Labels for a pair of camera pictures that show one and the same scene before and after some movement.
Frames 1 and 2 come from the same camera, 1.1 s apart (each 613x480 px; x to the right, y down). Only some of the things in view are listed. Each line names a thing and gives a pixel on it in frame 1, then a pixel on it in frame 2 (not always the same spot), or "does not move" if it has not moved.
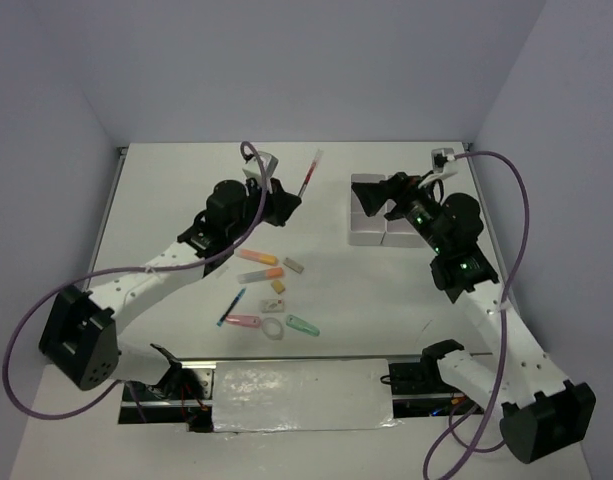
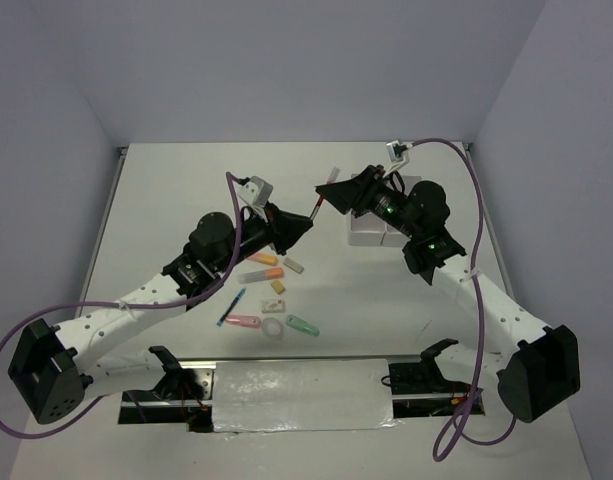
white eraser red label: [273, 306] does not move
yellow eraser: [278, 286] does not move
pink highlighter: [243, 320] does not move
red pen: [318, 157] to [332, 176]
